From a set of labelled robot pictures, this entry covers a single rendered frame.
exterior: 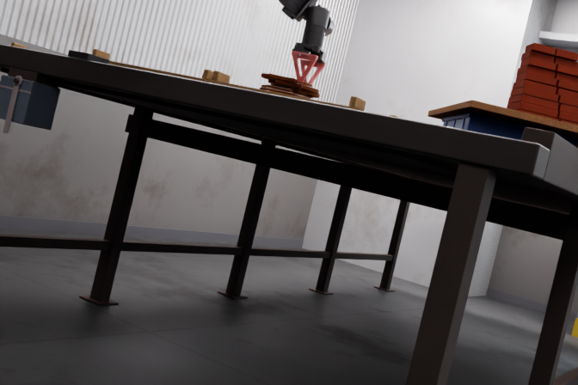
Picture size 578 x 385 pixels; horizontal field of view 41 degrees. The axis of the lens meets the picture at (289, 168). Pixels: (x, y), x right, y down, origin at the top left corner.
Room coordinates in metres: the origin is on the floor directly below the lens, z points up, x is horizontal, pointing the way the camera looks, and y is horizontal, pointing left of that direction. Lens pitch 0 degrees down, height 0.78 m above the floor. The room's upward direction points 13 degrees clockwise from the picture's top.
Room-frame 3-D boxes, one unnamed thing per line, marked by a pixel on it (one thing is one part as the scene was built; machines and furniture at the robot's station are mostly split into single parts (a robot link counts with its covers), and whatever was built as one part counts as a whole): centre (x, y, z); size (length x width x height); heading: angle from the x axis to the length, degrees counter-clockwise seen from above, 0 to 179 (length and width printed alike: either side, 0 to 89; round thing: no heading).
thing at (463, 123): (2.23, -0.58, 0.97); 0.31 x 0.31 x 0.10; 2
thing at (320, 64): (2.07, 0.01, 1.03); 0.07 x 0.07 x 0.09; 78
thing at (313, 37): (2.04, 0.02, 1.10); 0.10 x 0.07 x 0.07; 168
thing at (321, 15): (2.04, 0.02, 1.16); 0.07 x 0.06 x 0.07; 167
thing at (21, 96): (2.15, 0.76, 0.77); 0.14 x 0.11 x 0.18; 58
